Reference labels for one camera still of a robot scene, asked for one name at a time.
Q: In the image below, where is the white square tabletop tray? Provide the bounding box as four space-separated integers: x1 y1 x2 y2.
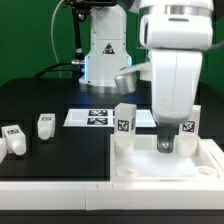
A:
110 135 222 182

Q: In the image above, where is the white front barrier wall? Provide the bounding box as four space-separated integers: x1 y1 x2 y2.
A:
0 182 224 210

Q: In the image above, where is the black cable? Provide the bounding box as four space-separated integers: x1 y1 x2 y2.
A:
32 61 83 80

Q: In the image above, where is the white left barrier piece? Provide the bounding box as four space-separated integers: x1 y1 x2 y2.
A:
0 138 7 164

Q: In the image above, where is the white marker sheet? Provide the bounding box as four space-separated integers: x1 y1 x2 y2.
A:
64 109 156 128

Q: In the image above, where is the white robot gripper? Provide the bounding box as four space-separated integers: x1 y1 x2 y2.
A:
149 50 202 153

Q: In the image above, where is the white thin cable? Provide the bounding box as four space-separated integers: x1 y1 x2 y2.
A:
50 0 65 79

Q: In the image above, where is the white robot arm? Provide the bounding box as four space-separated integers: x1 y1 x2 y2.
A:
80 0 214 152

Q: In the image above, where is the black camera stand pole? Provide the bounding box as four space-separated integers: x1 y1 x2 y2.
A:
63 0 118 79

